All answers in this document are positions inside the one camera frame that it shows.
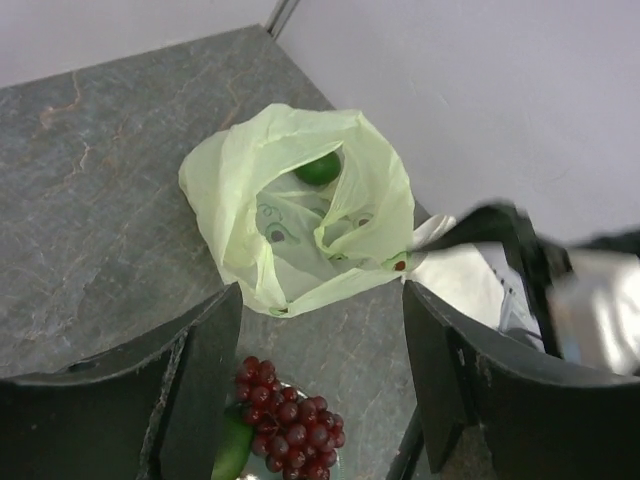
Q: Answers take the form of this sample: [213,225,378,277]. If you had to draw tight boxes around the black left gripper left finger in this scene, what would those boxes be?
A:
[1,285,243,479]

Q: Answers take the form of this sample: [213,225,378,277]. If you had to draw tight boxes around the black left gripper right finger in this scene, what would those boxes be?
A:
[402,282,639,479]

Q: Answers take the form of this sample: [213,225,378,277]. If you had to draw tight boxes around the green fake avocado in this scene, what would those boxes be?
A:
[211,408,254,480]

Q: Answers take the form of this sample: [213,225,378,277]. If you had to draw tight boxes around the dark red fake grapes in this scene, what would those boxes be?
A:
[234,356,346,479]

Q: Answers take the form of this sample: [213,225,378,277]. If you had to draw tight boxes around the light green plastic bag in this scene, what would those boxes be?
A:
[179,104,416,318]

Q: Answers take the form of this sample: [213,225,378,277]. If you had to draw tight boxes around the green fake lime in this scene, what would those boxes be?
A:
[294,152,342,187]

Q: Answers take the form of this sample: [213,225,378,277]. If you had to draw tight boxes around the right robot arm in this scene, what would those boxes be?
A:
[394,202,639,479]

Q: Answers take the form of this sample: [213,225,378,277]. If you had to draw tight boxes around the teal round plate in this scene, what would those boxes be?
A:
[211,380,346,479]

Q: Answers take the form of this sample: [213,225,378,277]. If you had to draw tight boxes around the aluminium frame post right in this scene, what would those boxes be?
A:
[265,0,299,40]

